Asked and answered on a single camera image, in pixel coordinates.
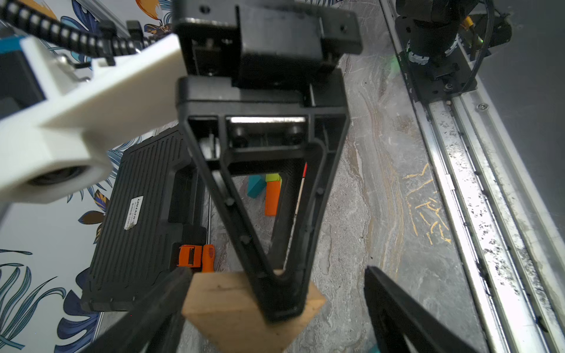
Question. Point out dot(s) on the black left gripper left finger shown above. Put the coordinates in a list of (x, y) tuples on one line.
[(155, 324)]

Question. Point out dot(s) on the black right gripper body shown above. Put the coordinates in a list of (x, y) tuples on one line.
[(263, 58)]

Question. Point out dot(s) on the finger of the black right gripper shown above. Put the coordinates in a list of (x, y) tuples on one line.
[(228, 146)]

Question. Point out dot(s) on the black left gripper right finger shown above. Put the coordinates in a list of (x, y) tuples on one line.
[(400, 322)]

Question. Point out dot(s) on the teal triangle block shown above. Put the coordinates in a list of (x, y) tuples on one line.
[(256, 185)]

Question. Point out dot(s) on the orange rectangular block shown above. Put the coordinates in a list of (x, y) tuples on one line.
[(273, 189)]

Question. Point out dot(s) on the natural wood triangle block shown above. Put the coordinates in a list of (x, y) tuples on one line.
[(222, 306)]

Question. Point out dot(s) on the lime green rectangular block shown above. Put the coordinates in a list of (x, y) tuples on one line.
[(273, 178)]

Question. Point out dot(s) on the black plastic tool case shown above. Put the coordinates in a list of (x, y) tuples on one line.
[(156, 207)]

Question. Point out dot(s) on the orange handled screwdriver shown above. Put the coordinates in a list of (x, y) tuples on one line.
[(208, 258)]

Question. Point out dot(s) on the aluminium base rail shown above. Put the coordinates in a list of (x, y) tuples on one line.
[(486, 79)]

